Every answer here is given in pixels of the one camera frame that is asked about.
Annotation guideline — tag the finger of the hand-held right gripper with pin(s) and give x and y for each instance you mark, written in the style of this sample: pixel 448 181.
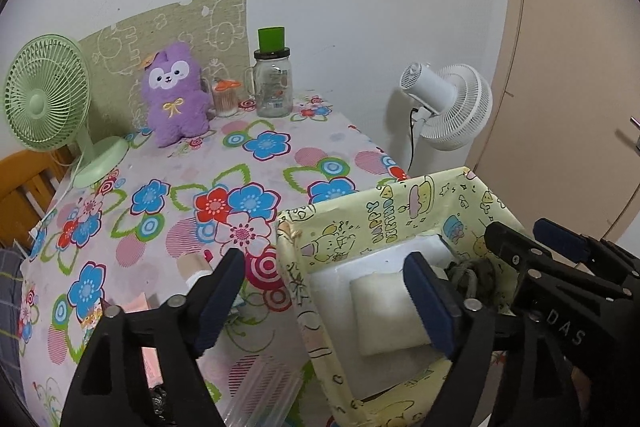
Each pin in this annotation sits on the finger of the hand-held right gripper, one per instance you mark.
pixel 560 237
pixel 515 247

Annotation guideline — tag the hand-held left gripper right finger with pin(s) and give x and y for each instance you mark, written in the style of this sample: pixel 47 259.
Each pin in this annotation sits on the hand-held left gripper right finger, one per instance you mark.
pixel 430 307

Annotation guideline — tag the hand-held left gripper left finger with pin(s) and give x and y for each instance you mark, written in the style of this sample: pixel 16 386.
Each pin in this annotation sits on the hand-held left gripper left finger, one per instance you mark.
pixel 220 302

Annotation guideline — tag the white tube with beige cap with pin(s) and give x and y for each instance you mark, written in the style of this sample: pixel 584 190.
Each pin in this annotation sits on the white tube with beige cap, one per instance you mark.
pixel 195 269

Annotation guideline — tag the yellow printed box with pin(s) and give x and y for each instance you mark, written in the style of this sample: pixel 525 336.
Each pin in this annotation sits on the yellow printed box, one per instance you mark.
pixel 390 207

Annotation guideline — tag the black plastic bag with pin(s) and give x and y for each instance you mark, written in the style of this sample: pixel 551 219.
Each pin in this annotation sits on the black plastic bag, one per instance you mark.
pixel 160 407

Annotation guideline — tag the white folded cloth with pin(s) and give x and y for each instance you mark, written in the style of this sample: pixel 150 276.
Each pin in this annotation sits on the white folded cloth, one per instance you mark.
pixel 380 312

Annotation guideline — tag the pink paper receipt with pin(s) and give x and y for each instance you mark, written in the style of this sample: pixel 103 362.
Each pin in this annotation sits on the pink paper receipt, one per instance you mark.
pixel 150 362

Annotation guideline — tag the clear plastic packaging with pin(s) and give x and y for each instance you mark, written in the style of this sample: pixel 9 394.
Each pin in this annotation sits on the clear plastic packaging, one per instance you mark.
pixel 260 387

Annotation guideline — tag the floral tablecloth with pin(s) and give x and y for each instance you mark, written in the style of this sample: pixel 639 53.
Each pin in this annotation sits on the floral tablecloth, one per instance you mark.
pixel 250 172

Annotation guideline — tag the white desk fan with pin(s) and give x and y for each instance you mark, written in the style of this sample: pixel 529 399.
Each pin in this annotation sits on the white desk fan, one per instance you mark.
pixel 455 107

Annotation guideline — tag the beige door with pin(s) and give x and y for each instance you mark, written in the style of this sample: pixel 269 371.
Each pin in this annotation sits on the beige door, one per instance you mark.
pixel 575 57

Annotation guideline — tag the cotton swab container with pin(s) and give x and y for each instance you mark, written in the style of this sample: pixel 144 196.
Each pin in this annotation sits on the cotton swab container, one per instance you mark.
pixel 225 102

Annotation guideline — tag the purple plush toy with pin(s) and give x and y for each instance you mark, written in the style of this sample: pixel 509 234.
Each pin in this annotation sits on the purple plush toy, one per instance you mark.
pixel 172 107

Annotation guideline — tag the plaid bedding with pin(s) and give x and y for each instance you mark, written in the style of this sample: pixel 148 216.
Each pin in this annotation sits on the plaid bedding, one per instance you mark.
pixel 7 307

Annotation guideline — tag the green plastic cup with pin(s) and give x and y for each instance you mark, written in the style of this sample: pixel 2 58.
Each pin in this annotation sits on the green plastic cup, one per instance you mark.
pixel 271 39

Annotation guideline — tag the green desk fan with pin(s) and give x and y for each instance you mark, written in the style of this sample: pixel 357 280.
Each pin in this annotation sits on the green desk fan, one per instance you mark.
pixel 45 97

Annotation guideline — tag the green patterned board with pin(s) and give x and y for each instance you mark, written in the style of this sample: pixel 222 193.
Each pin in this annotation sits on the green patterned board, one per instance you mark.
pixel 220 22

